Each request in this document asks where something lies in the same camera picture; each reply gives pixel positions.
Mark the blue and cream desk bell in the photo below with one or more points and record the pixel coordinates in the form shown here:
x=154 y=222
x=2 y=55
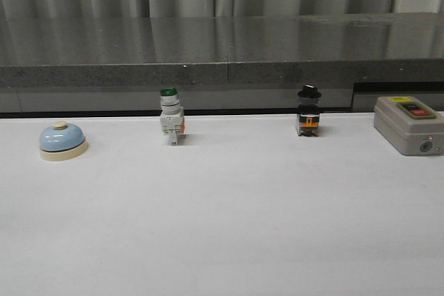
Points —
x=62 y=141

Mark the grey stone counter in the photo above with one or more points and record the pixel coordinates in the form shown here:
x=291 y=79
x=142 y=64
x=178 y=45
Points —
x=117 y=66

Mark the green pushbutton switch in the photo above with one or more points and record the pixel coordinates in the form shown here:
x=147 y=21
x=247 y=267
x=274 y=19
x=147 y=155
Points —
x=172 y=118

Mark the black rotary selector switch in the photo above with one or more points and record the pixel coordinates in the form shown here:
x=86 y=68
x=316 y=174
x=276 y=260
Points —
x=308 y=116

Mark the grey on-off switch box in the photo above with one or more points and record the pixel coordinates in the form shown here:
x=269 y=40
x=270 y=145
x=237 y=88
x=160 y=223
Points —
x=411 y=126

